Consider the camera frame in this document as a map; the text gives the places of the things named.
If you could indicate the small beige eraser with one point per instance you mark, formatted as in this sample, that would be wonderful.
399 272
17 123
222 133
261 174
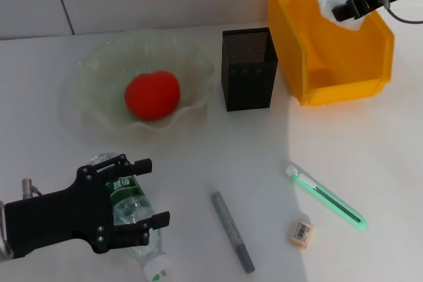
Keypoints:
301 233

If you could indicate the green and white pen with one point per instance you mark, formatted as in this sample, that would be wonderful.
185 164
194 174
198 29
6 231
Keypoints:
327 199

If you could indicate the clear water bottle green label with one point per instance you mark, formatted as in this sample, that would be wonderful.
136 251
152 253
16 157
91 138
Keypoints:
129 202

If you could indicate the grey marker pen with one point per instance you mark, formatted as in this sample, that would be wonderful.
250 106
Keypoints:
231 226

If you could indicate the wavy clear glass fruit bowl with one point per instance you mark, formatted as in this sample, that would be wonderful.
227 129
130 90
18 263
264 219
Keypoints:
99 64

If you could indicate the red-orange fruit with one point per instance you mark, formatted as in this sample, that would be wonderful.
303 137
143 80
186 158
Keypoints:
152 95

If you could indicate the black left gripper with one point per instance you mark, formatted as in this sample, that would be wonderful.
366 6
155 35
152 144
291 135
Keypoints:
59 219

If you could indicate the black mesh pen holder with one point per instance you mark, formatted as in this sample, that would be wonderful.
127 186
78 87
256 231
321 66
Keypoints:
248 90

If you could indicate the yellow plastic bin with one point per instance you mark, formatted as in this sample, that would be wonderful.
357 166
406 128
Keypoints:
297 51

